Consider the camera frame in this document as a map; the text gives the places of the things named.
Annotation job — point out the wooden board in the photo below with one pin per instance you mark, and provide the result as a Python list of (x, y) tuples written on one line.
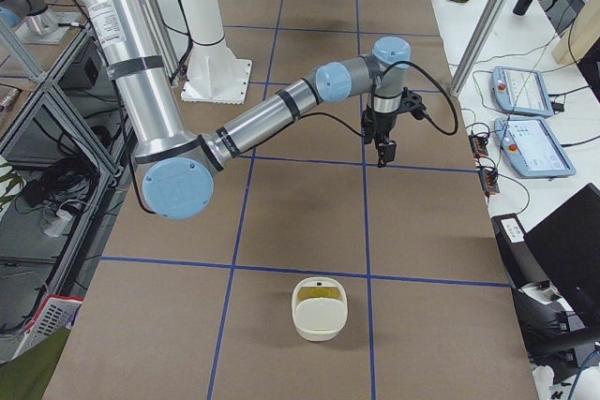
[(580, 36)]

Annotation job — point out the far teach pendant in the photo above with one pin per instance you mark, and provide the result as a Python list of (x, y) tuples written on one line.
[(521, 91)]

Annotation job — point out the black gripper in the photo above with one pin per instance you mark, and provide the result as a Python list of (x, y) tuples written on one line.
[(381, 125)]

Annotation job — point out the near orange usb hub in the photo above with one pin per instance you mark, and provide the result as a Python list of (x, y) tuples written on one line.
[(489, 180)]

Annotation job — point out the black office chair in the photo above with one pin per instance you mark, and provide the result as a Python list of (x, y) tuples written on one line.
[(554, 272)]

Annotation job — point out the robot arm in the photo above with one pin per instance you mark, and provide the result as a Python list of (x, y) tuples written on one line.
[(185, 138)]

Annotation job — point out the teach pendant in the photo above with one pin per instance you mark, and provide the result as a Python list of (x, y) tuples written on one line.
[(531, 148), (521, 91)]

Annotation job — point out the yellow lemon slice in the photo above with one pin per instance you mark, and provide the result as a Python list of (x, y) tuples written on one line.
[(305, 293)]

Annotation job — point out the aluminium frame post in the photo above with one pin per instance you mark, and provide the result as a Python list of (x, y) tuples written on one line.
[(479, 37)]

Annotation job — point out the red white basket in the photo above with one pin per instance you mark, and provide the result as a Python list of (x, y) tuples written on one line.
[(55, 313)]

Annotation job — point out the near teach pendant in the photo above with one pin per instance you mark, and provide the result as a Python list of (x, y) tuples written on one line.
[(531, 148)]

